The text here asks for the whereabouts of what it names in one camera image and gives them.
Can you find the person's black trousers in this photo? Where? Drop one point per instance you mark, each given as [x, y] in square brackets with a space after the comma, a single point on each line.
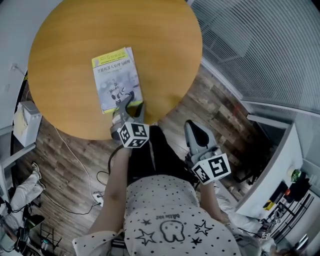
[162, 155]

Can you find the yellow and black box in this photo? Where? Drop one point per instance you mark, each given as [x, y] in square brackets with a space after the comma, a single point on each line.
[269, 205]

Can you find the white dotted shirt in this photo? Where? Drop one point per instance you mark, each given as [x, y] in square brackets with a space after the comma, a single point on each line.
[170, 215]

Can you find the grey metal shelf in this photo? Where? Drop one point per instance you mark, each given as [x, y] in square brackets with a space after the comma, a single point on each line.
[10, 155]

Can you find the white waste bin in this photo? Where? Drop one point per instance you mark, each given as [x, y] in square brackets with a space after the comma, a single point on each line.
[26, 122]

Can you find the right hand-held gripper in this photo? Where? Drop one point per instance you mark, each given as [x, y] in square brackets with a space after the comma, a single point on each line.
[212, 167]

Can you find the green plant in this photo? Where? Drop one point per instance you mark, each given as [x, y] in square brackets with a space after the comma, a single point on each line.
[296, 175]

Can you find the yellow-green and white book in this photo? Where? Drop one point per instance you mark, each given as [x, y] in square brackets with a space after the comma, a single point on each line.
[112, 80]

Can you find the black chair base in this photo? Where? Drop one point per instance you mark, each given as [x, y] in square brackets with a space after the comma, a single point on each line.
[247, 175]

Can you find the small red object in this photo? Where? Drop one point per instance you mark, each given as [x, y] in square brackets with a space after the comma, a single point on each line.
[287, 192]

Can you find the white cabinet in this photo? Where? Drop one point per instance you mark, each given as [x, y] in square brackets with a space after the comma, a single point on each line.
[272, 170]

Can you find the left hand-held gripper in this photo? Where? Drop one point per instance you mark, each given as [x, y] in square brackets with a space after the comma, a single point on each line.
[133, 135]

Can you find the window blinds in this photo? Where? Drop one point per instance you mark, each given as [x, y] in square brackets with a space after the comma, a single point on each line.
[262, 45]

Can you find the white power strip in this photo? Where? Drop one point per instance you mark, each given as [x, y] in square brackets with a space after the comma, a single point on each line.
[98, 198]

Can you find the person's left forearm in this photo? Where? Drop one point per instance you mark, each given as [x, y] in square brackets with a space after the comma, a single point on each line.
[113, 190]

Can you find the person's right forearm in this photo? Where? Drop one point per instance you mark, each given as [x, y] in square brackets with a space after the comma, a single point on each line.
[212, 202]

